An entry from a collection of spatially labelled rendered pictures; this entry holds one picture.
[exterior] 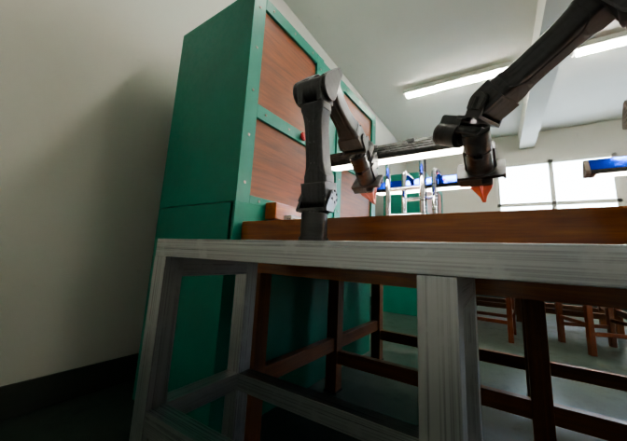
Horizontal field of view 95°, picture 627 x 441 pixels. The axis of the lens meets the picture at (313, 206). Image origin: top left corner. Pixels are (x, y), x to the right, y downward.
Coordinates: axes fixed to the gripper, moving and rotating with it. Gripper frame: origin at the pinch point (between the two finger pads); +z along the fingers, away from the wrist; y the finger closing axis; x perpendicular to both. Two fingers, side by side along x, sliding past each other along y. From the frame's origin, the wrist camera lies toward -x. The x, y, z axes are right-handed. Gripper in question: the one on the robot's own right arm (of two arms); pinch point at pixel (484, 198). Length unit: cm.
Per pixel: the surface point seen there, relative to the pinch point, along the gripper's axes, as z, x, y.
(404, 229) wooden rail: -1.3, 12.7, 17.7
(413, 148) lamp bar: -1.0, -31.6, 22.8
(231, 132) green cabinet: -31, -15, 86
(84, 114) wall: -61, -4, 153
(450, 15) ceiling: -3, -285, 30
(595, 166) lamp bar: 42, -70, -36
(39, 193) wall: -43, 32, 153
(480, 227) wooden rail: -1.4, 12.5, 0.4
